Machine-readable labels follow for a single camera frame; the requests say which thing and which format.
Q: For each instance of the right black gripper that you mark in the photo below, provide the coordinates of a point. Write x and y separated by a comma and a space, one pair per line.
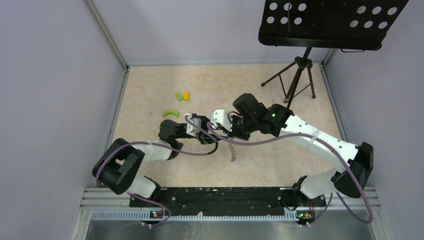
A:
234, 133

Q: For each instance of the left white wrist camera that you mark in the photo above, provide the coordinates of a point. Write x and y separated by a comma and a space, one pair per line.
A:
193, 124

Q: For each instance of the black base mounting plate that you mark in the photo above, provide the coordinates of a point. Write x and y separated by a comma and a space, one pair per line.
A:
233, 201

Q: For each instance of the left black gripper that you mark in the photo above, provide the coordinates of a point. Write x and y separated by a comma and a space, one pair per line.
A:
205, 125

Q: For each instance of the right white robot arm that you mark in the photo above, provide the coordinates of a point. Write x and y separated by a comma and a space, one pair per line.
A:
351, 164

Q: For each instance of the grey slotted cable duct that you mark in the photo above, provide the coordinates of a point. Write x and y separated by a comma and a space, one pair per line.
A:
147, 215

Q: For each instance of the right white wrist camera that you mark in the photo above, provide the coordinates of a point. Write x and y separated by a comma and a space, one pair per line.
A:
220, 120

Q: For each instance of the black music stand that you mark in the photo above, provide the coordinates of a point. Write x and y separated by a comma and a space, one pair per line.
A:
332, 24

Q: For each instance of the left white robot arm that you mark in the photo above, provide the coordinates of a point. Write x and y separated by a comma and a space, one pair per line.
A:
118, 167

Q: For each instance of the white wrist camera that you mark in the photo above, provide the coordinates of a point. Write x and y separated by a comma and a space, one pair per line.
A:
220, 120
193, 124

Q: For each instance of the yellow block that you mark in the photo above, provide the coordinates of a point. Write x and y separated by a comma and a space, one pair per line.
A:
185, 95

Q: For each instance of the light green flat block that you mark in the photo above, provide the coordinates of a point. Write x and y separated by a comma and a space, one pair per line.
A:
179, 96

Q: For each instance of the green arch block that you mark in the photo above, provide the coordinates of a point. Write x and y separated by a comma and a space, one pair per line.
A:
167, 113

